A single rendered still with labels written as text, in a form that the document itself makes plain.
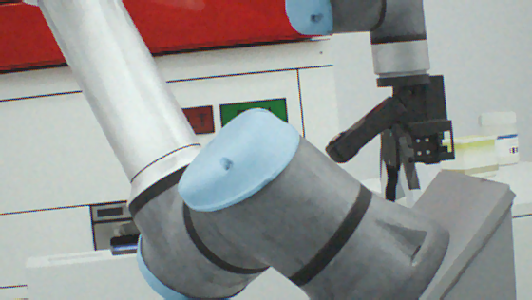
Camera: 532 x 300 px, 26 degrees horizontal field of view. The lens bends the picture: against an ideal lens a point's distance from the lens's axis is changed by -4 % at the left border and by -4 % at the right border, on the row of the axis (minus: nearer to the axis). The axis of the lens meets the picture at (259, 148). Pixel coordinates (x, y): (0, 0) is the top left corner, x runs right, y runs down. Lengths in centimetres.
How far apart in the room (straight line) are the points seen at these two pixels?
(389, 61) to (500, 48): 231
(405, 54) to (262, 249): 48
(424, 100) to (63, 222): 78
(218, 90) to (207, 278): 93
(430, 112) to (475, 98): 224
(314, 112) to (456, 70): 168
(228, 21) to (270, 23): 7
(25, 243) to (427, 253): 110
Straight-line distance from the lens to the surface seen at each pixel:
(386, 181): 160
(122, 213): 209
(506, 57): 384
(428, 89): 156
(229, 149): 110
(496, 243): 111
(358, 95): 368
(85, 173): 208
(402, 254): 111
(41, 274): 147
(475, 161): 195
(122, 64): 127
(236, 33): 206
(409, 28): 153
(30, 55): 203
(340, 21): 147
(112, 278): 147
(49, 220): 209
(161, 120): 125
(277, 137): 111
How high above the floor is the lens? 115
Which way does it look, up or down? 3 degrees down
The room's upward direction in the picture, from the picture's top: 6 degrees counter-clockwise
